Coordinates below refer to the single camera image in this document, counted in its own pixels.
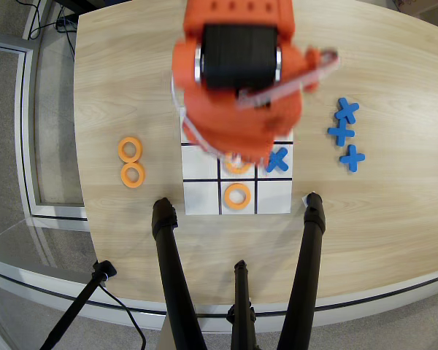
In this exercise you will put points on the thin black stand pole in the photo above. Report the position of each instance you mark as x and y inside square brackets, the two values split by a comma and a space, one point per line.
[76, 306]

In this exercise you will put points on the orange gripper body with black motor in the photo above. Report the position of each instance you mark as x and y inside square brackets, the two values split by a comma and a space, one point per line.
[253, 144]

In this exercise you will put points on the white tic-tac-toe grid sheet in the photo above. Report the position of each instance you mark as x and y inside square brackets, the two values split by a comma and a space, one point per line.
[200, 197]

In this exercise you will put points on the thin black tripod leg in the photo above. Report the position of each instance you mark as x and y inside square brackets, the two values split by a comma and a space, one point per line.
[242, 302]

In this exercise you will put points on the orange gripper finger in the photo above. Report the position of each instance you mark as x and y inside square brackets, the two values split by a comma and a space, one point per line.
[226, 151]
[257, 153]

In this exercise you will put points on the glass panel with grey frame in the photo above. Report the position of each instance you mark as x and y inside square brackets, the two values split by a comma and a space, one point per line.
[25, 146]

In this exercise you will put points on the thick black tripod leg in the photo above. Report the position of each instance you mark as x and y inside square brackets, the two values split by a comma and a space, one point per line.
[306, 262]
[171, 262]

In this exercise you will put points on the blue foam cross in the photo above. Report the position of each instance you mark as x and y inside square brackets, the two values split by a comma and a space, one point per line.
[346, 110]
[279, 160]
[341, 133]
[352, 158]

